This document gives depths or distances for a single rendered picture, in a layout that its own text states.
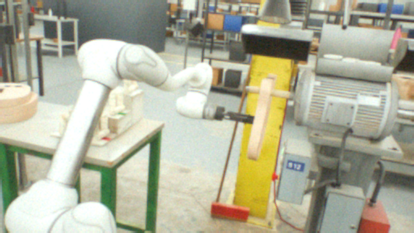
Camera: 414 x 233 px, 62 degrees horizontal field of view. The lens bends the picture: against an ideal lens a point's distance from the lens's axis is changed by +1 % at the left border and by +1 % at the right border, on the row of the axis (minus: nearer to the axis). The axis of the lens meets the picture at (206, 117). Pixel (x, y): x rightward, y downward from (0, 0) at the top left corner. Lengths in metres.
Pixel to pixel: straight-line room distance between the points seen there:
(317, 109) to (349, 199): 0.38
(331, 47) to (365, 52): 0.14
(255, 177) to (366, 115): 1.40
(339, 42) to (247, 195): 1.57
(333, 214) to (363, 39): 0.74
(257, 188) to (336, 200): 1.30
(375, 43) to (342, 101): 0.31
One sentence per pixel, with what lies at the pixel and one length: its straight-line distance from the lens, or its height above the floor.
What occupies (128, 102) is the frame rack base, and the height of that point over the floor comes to 1.06.
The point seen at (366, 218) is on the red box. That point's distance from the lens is 1.70.
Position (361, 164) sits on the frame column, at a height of 1.03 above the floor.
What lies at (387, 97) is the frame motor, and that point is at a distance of 1.50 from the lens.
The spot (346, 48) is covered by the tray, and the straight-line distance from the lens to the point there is 1.62.
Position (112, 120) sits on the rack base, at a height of 1.01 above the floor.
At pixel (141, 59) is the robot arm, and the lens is 1.19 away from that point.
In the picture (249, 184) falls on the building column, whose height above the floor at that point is 0.30.
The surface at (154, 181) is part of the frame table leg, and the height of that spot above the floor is 0.57.
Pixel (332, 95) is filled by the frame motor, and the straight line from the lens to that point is 1.48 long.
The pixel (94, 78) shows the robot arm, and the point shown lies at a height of 1.31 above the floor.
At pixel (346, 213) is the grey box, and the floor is 0.85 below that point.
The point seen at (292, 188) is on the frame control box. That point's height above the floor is 0.98.
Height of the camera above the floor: 1.60
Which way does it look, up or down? 18 degrees down
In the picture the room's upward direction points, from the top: 6 degrees clockwise
